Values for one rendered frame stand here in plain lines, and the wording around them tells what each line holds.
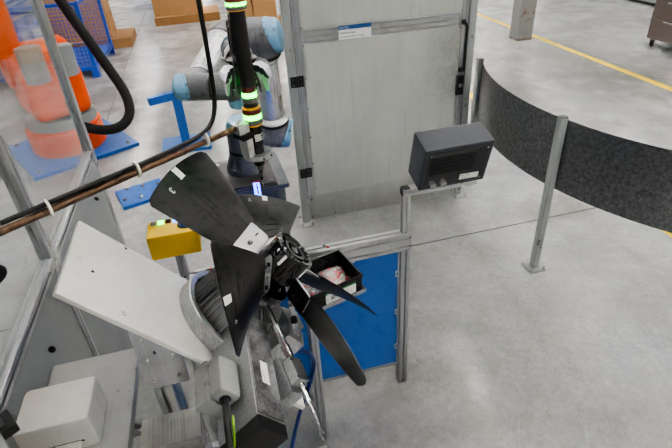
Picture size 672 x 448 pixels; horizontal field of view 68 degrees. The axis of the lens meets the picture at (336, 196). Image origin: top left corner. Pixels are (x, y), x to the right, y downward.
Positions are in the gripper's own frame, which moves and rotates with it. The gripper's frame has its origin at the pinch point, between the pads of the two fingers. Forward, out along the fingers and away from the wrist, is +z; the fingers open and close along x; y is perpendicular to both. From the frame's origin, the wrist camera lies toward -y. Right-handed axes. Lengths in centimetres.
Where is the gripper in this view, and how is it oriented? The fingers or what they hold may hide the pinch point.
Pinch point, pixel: (246, 75)
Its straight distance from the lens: 112.2
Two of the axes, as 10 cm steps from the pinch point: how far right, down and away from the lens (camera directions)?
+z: 2.5, 5.0, -8.3
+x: -9.7, 1.8, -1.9
